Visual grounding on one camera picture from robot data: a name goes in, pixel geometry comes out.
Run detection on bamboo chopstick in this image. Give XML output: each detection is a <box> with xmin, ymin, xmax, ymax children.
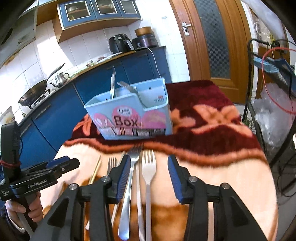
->
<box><xmin>88</xmin><ymin>156</ymin><xmax>101</xmax><ymax>185</ymax></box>

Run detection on white handled steel fork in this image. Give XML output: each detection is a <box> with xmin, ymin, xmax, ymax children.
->
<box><xmin>142</xmin><ymin>150</ymin><xmax>157</xmax><ymax>241</ymax></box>

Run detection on long steel fork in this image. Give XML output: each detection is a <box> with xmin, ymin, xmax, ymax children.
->
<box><xmin>118</xmin><ymin>145</ymin><xmax>143</xmax><ymax>240</ymax></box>

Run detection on white chopstick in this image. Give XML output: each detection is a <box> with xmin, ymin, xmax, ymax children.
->
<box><xmin>85</xmin><ymin>151</ymin><xmax>126</xmax><ymax>231</ymax></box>
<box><xmin>136</xmin><ymin>162</ymin><xmax>145</xmax><ymax>241</ymax></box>

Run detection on small steel fork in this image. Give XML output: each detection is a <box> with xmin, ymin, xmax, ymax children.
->
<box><xmin>107</xmin><ymin>157</ymin><xmax>117</xmax><ymax>175</ymax></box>

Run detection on person's left hand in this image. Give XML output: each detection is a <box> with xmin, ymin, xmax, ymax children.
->
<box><xmin>5</xmin><ymin>192</ymin><xmax>43</xmax><ymax>228</ymax></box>

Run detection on blue base cabinets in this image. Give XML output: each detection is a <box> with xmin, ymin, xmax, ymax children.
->
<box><xmin>18</xmin><ymin>46</ymin><xmax>171</xmax><ymax>168</ymax></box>

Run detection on red and peach fleece blanket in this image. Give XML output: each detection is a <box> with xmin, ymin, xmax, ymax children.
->
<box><xmin>41</xmin><ymin>80</ymin><xmax>278</xmax><ymax>240</ymax></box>

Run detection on black wok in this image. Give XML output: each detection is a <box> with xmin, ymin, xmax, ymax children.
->
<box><xmin>18</xmin><ymin>63</ymin><xmax>65</xmax><ymax>106</ymax></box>

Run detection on steel kettle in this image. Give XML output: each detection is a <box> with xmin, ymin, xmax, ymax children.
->
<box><xmin>50</xmin><ymin>73</ymin><xmax>69</xmax><ymax>88</ymax></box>

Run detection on light blue utensil box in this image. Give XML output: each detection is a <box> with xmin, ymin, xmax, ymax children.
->
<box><xmin>84</xmin><ymin>78</ymin><xmax>173</xmax><ymax>140</ymax></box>

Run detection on steel tongs in box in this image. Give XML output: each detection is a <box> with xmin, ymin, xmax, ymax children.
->
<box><xmin>110</xmin><ymin>66</ymin><xmax>116</xmax><ymax>99</ymax></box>

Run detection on clear plastic bag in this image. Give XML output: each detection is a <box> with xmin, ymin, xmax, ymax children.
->
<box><xmin>251</xmin><ymin>83</ymin><xmax>295</xmax><ymax>148</ymax></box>

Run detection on black metal rack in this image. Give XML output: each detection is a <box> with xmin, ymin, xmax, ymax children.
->
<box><xmin>240</xmin><ymin>38</ymin><xmax>296</xmax><ymax>197</ymax></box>

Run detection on black air fryer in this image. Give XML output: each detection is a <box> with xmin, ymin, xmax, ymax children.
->
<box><xmin>109</xmin><ymin>34</ymin><xmax>134</xmax><ymax>54</ymax></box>

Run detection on range hood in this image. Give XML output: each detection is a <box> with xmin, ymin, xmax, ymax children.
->
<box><xmin>1</xmin><ymin>1</ymin><xmax>39</xmax><ymax>67</ymax></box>

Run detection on purple rice cooker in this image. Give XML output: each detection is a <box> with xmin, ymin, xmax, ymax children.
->
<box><xmin>132</xmin><ymin>27</ymin><xmax>159</xmax><ymax>49</ymax></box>

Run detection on brown wooden door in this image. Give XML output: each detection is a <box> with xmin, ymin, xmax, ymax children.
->
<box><xmin>170</xmin><ymin>0</ymin><xmax>251</xmax><ymax>104</ymax></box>

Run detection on white power cable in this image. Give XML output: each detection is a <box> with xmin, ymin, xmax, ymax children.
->
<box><xmin>134</xmin><ymin>47</ymin><xmax>162</xmax><ymax>79</ymax></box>

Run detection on blue wall cabinet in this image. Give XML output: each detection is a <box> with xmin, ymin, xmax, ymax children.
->
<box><xmin>53</xmin><ymin>1</ymin><xmax>141</xmax><ymax>43</ymax></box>

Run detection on red cable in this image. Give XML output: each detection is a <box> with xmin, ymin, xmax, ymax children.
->
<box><xmin>261</xmin><ymin>47</ymin><xmax>296</xmax><ymax>115</ymax></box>

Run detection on steel door handle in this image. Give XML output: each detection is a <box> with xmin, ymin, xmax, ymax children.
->
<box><xmin>182</xmin><ymin>22</ymin><xmax>192</xmax><ymax>36</ymax></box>

